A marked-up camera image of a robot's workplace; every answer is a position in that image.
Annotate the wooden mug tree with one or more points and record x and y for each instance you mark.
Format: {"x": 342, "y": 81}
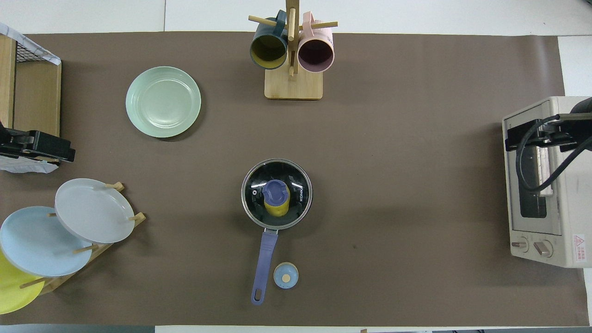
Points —
{"x": 293, "y": 88}

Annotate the glass lid with purple knob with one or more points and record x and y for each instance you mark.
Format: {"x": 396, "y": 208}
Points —
{"x": 276, "y": 192}

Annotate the light blue plate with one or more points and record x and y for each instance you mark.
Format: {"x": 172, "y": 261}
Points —
{"x": 39, "y": 243}

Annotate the grey plate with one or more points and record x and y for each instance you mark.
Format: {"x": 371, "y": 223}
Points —
{"x": 95, "y": 210}

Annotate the beige toaster oven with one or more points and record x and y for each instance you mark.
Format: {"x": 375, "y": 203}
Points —
{"x": 576, "y": 194}

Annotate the white checked cloth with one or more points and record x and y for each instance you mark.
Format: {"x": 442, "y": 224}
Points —
{"x": 32, "y": 46}

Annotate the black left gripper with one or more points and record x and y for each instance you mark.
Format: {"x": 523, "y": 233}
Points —
{"x": 14, "y": 143}

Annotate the dark teal mug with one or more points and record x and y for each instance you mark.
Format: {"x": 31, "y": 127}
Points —
{"x": 268, "y": 48}

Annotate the pink mug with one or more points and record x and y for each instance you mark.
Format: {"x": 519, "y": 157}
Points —
{"x": 316, "y": 54}

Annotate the brown table mat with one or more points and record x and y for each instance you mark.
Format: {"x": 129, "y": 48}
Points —
{"x": 393, "y": 115}

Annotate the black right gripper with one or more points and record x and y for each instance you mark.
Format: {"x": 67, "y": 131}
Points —
{"x": 566, "y": 134}

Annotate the wooden shelf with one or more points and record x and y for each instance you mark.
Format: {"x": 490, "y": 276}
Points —
{"x": 37, "y": 97}

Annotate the wooden plate rack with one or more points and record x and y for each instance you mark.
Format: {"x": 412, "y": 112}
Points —
{"x": 60, "y": 280}

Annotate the toaster oven knob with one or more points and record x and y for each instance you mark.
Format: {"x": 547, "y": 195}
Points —
{"x": 520, "y": 244}
{"x": 543, "y": 249}

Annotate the yellow plate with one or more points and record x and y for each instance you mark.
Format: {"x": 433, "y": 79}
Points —
{"x": 14, "y": 291}

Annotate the mint green plate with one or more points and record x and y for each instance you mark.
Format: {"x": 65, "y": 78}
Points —
{"x": 163, "y": 101}

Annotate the white crumpled bag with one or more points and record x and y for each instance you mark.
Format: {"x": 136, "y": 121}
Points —
{"x": 23, "y": 165}

